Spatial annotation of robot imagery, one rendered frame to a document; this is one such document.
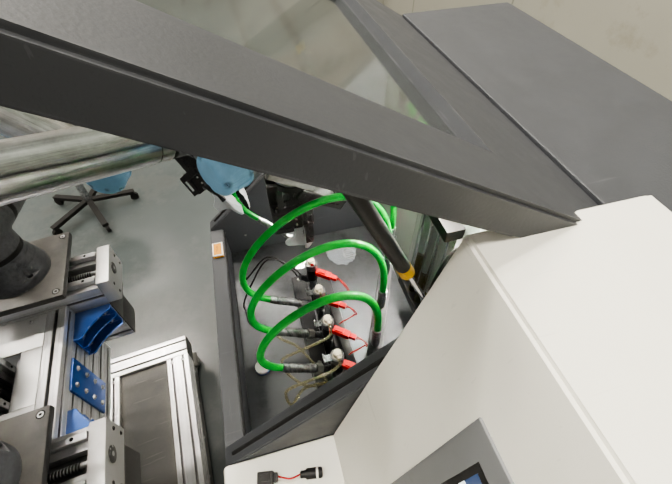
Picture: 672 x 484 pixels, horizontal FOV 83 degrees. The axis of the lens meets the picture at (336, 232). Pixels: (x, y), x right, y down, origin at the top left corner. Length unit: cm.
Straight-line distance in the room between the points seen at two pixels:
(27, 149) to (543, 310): 58
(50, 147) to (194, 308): 174
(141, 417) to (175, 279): 85
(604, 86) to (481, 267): 53
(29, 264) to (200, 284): 128
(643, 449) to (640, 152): 45
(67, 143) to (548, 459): 61
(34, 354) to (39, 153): 71
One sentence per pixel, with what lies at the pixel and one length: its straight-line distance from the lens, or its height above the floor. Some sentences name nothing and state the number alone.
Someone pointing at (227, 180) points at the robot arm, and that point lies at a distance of 57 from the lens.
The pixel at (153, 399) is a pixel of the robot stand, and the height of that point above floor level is 21.
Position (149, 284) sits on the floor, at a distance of 246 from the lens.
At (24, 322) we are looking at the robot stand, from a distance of 129.
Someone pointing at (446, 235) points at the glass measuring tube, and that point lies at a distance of 75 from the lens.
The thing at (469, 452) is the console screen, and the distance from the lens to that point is 45.
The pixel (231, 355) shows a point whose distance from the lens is 99.
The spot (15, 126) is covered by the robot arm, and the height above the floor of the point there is 146.
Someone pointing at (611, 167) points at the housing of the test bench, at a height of 150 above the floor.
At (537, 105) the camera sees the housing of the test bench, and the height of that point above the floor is 150.
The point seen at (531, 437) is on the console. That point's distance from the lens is 38.
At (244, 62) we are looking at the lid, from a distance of 27.
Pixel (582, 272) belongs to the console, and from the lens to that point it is 40.
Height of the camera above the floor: 183
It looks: 48 degrees down
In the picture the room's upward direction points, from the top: 1 degrees counter-clockwise
